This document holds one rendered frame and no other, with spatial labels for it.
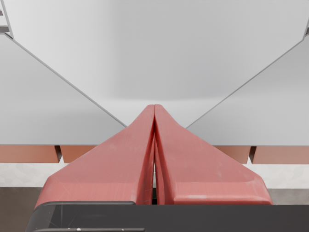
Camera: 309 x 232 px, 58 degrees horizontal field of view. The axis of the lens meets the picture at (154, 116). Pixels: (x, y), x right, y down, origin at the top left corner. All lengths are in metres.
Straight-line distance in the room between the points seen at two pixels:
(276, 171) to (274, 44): 0.36
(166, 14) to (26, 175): 0.43
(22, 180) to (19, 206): 1.29
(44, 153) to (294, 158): 0.24
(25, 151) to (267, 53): 0.22
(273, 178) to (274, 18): 0.39
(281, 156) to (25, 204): 1.64
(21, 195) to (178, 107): 1.60
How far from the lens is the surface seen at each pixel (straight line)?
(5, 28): 0.21
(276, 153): 0.28
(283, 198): 1.76
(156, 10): 0.17
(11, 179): 0.56
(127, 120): 0.21
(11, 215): 1.94
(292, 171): 0.54
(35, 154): 0.29
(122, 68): 0.19
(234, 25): 0.18
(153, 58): 0.18
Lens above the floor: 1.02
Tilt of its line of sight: 56 degrees down
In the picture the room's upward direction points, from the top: 179 degrees counter-clockwise
